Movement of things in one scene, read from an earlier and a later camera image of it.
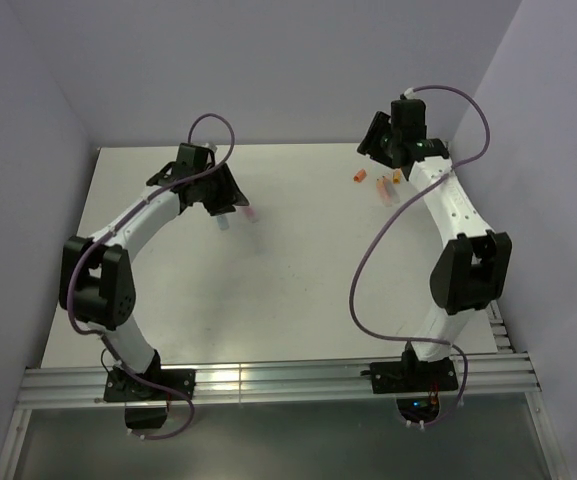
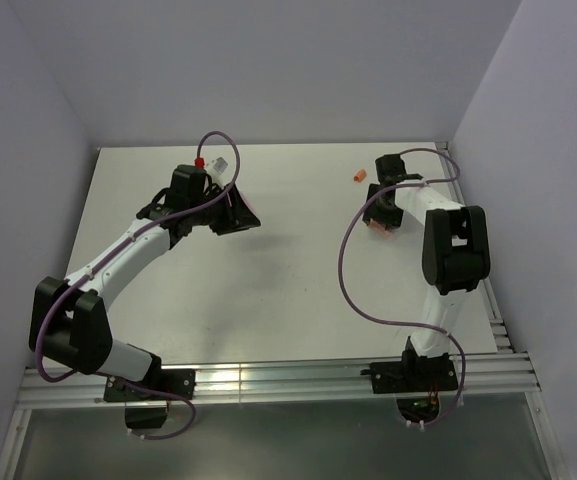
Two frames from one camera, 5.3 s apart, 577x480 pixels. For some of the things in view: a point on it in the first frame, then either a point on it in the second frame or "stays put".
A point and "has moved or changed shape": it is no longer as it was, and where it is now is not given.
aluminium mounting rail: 57,385 stays put
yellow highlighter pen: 384,190 has moved or changed shape
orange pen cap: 360,175 stays put
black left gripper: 230,192 -> 237,217
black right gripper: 369,145 -> 392,220
